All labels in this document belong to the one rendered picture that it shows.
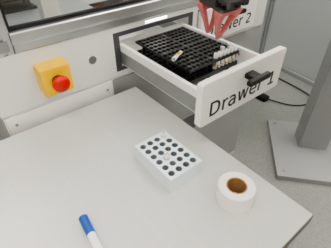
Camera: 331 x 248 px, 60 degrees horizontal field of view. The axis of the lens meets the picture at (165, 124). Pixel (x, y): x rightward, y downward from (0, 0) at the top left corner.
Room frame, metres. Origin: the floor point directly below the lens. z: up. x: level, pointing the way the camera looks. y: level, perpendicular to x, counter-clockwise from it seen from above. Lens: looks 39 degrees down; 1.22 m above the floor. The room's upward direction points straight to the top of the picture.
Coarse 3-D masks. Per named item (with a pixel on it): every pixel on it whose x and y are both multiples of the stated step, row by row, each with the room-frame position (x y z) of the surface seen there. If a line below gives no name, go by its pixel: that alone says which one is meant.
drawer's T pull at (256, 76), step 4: (248, 72) 0.57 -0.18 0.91; (252, 72) 0.57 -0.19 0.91; (256, 72) 0.57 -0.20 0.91; (264, 72) 0.57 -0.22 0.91; (268, 72) 0.56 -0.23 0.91; (248, 76) 0.56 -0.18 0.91; (252, 76) 0.55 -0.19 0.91; (256, 76) 0.55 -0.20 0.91; (260, 76) 0.55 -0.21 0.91; (264, 76) 0.55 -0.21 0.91; (268, 76) 0.56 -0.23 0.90; (248, 80) 0.53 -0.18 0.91; (252, 80) 0.53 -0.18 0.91; (256, 80) 0.53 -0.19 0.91; (260, 80) 0.54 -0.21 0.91; (248, 84) 0.53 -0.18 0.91; (252, 84) 0.52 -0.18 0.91; (256, 84) 0.53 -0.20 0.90
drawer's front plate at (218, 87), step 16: (240, 64) 0.57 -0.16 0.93; (256, 64) 0.59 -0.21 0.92; (272, 64) 0.63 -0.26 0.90; (208, 80) 0.50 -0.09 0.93; (224, 80) 0.52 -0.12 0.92; (240, 80) 0.56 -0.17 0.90; (272, 80) 0.65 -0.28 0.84; (208, 96) 0.49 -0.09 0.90; (224, 96) 0.53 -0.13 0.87; (256, 96) 0.61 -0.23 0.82; (208, 112) 0.50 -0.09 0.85; (224, 112) 0.53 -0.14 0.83
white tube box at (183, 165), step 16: (144, 144) 0.45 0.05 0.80; (160, 144) 0.46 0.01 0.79; (176, 144) 0.46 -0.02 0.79; (144, 160) 0.42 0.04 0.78; (160, 160) 0.41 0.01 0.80; (176, 160) 0.41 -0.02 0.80; (192, 160) 0.42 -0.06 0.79; (160, 176) 0.38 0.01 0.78; (176, 176) 0.36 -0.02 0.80; (192, 176) 0.39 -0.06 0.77
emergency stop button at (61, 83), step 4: (60, 76) 0.58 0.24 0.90; (64, 76) 0.58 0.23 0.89; (56, 80) 0.57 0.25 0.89; (60, 80) 0.57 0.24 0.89; (64, 80) 0.57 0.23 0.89; (68, 80) 0.58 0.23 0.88; (52, 84) 0.57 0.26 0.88; (56, 84) 0.56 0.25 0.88; (60, 84) 0.57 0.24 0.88; (64, 84) 0.57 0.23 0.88; (68, 84) 0.58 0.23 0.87; (56, 88) 0.56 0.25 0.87; (60, 88) 0.57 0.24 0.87; (64, 88) 0.57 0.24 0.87; (60, 92) 0.57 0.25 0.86
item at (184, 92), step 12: (180, 24) 0.92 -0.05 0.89; (144, 36) 0.83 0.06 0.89; (120, 48) 0.76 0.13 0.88; (132, 48) 0.80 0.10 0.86; (240, 48) 0.73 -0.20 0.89; (132, 60) 0.71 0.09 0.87; (144, 60) 0.67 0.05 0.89; (240, 60) 0.73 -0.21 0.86; (144, 72) 0.67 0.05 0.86; (156, 72) 0.63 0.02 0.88; (168, 72) 0.60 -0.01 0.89; (156, 84) 0.63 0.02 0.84; (168, 84) 0.59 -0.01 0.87; (180, 84) 0.56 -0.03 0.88; (192, 84) 0.54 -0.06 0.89; (180, 96) 0.56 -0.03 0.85; (192, 96) 0.53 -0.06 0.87; (192, 108) 0.52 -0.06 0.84
